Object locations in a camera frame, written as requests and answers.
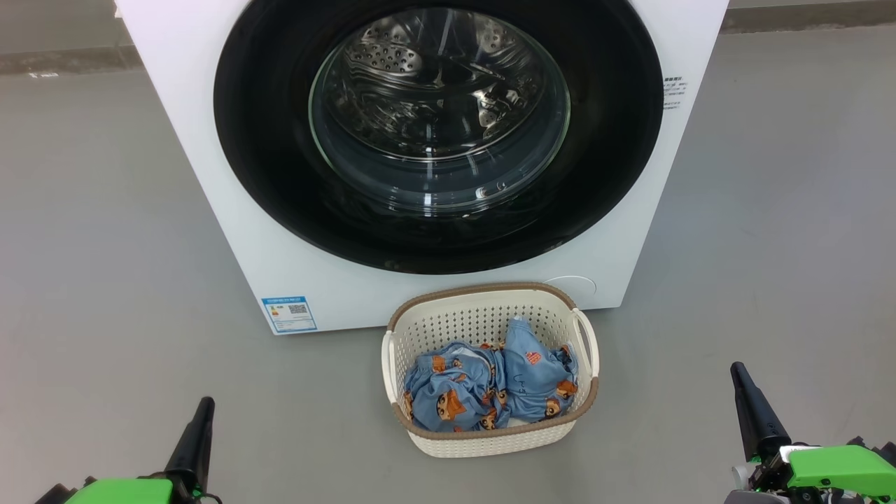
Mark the cream perforated laundry basket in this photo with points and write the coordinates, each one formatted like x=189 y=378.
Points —
x=490 y=441

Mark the perforated steel washer drum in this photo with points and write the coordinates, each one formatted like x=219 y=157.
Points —
x=434 y=77

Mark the round white service flap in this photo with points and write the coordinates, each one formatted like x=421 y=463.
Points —
x=577 y=285

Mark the blue garment many bear prints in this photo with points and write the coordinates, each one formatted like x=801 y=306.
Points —
x=451 y=392

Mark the blue energy label sticker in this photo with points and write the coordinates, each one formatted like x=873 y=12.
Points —
x=288 y=315

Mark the white front-load washing machine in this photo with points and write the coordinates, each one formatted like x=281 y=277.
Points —
x=210 y=175

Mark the blue garment red patch print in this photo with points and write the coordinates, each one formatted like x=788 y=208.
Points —
x=535 y=381

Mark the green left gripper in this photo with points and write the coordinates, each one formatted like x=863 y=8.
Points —
x=126 y=492

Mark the black round glass washer door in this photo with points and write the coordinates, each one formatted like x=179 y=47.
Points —
x=280 y=175

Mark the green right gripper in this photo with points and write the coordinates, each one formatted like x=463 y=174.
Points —
x=840 y=469

